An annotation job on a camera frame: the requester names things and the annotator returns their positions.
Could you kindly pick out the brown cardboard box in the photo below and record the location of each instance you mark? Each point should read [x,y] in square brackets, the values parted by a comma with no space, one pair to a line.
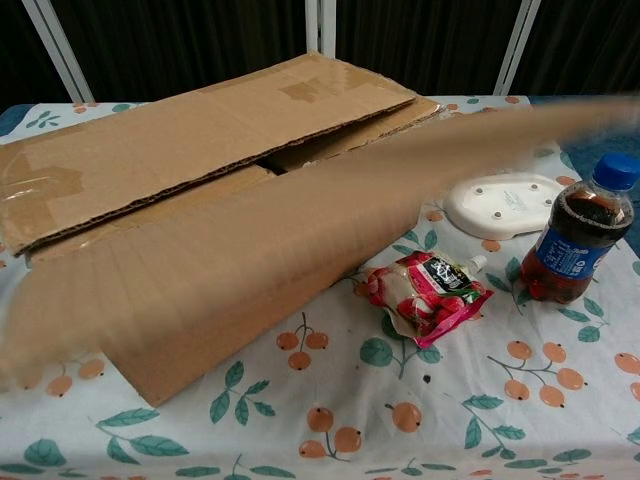
[200,250]

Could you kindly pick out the red fruit jelly pouch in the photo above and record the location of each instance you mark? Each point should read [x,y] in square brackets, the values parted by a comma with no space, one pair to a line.
[430,295]

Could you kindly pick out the floral fruit print tablecloth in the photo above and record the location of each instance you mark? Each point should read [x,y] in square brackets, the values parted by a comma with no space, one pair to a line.
[400,390]

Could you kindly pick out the white oval dish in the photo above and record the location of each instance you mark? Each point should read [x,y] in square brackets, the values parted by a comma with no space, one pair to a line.
[505,210]

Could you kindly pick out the black pleated curtain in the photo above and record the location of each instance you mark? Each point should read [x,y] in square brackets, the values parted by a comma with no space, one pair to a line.
[20,50]
[190,40]
[420,40]
[585,45]

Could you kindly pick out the cola bottle with blue cap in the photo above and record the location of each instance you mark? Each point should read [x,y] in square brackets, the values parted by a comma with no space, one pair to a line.
[570,245]

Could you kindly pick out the white frame pole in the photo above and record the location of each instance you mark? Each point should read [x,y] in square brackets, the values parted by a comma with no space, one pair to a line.
[320,25]
[60,50]
[517,45]

